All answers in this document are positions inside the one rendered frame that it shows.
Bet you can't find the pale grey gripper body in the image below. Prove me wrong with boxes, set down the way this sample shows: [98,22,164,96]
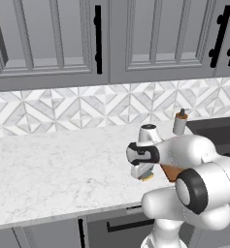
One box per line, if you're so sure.
[130,163,154,180]

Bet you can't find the brown wooden cutting board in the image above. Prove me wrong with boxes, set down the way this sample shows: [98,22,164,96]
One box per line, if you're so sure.
[159,163,186,184]

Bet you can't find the white soap dispenser black pump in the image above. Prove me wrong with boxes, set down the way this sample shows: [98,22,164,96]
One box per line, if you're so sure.
[172,108,190,137]

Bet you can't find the grey drawer front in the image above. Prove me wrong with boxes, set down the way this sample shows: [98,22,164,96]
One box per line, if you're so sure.
[85,204,159,248]

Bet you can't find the dark grey sink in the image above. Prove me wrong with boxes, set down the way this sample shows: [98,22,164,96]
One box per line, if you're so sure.
[185,116,230,158]

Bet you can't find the grey base cupboard door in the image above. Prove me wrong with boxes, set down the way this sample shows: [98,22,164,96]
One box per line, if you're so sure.
[11,218,85,248]

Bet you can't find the black drawer handle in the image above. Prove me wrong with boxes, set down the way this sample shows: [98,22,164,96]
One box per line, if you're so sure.
[106,218,156,233]

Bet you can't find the black base cupboard handle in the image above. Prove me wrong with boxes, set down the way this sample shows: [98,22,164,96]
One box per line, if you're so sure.
[77,218,87,248]

